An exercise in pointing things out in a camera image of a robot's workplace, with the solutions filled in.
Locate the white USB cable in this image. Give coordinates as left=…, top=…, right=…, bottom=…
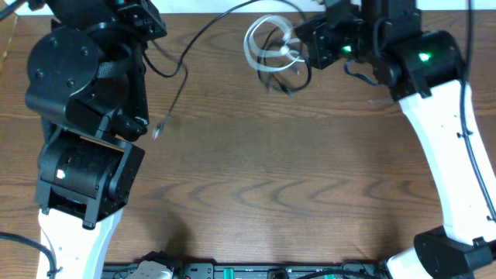
left=243, top=14, right=307, bottom=73

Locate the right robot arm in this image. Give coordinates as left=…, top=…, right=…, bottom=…
left=295, top=0, right=495, bottom=278

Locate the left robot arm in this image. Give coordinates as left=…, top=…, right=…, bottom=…
left=25, top=0, right=167, bottom=278

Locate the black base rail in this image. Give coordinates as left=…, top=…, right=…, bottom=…
left=101, top=251, right=388, bottom=279

